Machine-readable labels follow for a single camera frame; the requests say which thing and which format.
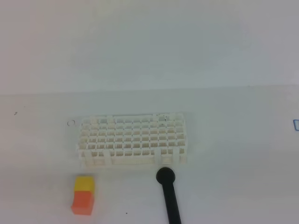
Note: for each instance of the orange cube block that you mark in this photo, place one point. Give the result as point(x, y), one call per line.
point(82, 203)

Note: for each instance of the white test tube rack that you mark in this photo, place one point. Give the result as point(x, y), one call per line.
point(115, 140)

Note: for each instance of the clear glass test tube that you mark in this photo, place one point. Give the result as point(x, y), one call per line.
point(71, 123)

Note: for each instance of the yellow cube block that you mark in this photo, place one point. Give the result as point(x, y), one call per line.
point(84, 183)

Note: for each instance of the black round-headed handle tool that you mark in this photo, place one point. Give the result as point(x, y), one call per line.
point(166, 177)

